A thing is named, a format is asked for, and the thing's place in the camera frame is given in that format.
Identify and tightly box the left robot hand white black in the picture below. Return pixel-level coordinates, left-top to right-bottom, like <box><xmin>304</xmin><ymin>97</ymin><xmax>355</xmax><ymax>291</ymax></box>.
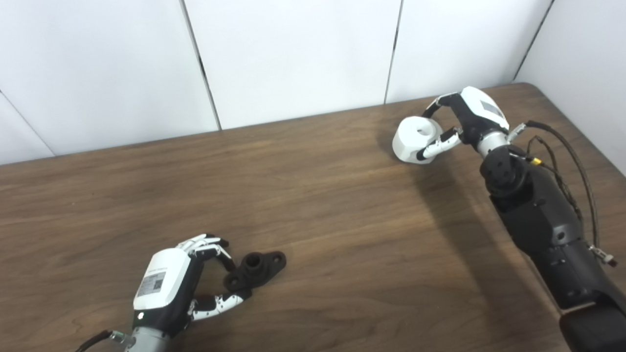
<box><xmin>132</xmin><ymin>234</ymin><xmax>253</xmax><ymax>338</ymax></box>

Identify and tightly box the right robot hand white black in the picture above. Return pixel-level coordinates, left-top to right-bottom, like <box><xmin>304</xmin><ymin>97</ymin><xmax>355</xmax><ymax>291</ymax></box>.
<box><xmin>416</xmin><ymin>86</ymin><xmax>511</xmax><ymax>161</ymax></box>

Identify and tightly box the round white piece with holes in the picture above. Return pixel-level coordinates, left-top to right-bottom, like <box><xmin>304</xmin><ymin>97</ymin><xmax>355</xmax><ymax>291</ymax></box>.
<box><xmin>392</xmin><ymin>116</ymin><xmax>445</xmax><ymax>164</ymax></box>

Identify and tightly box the black flanged holder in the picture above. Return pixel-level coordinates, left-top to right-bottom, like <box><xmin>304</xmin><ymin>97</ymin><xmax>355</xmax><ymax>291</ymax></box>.
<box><xmin>224</xmin><ymin>251</ymin><xmax>287</xmax><ymax>290</ymax></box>

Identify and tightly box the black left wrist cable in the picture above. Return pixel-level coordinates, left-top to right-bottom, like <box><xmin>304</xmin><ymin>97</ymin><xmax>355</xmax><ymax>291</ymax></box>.
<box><xmin>74</xmin><ymin>330</ymin><xmax>124</xmax><ymax>352</ymax></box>

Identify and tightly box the thin black cable yellow plug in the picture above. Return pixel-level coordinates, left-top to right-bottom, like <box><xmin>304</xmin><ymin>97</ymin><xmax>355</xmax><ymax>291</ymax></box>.
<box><xmin>511</xmin><ymin>137</ymin><xmax>583</xmax><ymax>221</ymax></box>

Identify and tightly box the thick black right wrist cable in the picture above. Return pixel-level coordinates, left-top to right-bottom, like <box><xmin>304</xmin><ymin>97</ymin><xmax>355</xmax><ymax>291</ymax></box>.
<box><xmin>509</xmin><ymin>121</ymin><xmax>618</xmax><ymax>267</ymax></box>

